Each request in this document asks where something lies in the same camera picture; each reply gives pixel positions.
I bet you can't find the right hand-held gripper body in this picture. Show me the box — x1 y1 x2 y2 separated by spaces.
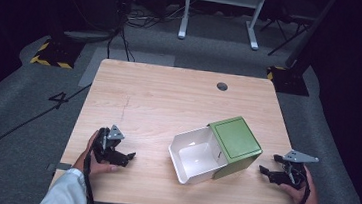
277 148 321 192

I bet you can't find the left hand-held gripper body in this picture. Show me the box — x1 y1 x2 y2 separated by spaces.
91 122 127 167

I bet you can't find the green drawer case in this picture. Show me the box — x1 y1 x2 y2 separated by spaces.
203 113 267 185

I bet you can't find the white plastic drawer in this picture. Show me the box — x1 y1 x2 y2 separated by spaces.
164 122 232 190

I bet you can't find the person's left hand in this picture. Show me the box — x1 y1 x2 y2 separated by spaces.
73 128 122 178

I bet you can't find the person's right hand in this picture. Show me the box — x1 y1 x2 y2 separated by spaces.
277 164 325 204

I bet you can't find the grey tape strip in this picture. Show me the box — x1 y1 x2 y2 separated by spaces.
46 160 74 175

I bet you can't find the black yellow striped stand base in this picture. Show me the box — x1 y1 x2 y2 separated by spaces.
29 34 85 71
264 64 313 97

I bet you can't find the grey round stand foot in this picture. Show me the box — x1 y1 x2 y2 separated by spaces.
61 25 117 46

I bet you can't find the black tripod stand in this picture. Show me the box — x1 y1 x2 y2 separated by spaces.
257 11 313 61

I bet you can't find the left hand-held gripper black cable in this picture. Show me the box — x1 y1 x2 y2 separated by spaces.
79 149 102 204

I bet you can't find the long black floor cable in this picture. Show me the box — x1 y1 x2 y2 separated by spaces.
0 75 92 204

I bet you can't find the grey table cable grommet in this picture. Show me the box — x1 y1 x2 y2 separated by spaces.
215 81 229 92

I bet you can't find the dark metal stand post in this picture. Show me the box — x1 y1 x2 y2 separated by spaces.
284 0 339 73

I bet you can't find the bundle of floor cables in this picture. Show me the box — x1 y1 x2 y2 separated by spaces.
122 0 196 35

